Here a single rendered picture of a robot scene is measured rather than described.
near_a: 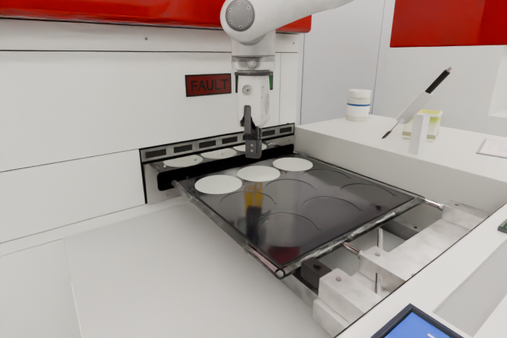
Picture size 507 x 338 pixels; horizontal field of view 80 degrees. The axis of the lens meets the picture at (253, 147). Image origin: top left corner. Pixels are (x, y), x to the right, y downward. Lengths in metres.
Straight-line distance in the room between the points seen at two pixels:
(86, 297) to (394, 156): 0.62
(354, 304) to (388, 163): 0.41
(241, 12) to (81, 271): 0.49
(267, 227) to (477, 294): 0.28
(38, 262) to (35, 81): 0.34
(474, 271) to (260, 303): 0.27
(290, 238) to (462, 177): 0.35
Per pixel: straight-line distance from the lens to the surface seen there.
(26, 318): 0.81
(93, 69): 0.65
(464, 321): 0.33
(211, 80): 0.72
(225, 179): 0.68
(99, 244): 0.67
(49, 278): 0.77
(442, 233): 0.61
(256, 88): 0.56
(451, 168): 0.68
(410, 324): 0.30
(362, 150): 0.76
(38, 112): 0.65
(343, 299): 0.39
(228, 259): 0.57
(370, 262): 0.45
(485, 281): 0.39
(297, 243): 0.47
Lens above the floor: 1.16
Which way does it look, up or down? 17 degrees down
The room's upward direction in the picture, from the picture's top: straight up
